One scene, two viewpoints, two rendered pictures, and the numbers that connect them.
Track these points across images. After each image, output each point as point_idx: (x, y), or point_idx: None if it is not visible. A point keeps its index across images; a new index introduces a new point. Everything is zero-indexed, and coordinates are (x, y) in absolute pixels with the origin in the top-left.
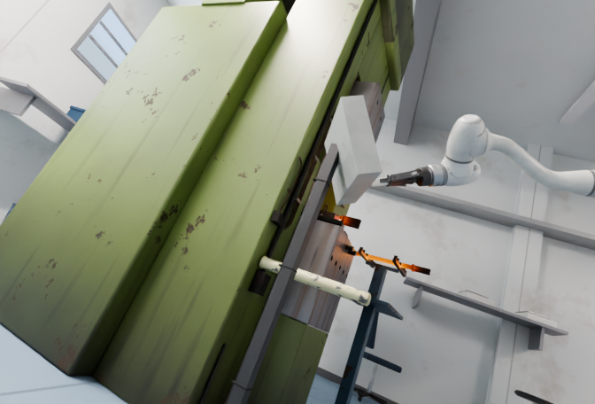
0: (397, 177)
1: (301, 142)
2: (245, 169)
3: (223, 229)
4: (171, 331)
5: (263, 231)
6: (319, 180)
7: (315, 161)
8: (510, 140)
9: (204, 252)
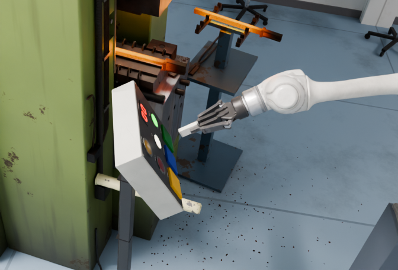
0: (209, 131)
1: (80, 81)
2: (28, 109)
3: (43, 166)
4: (49, 231)
5: (86, 172)
6: (124, 182)
7: (107, 58)
8: (338, 93)
9: (38, 184)
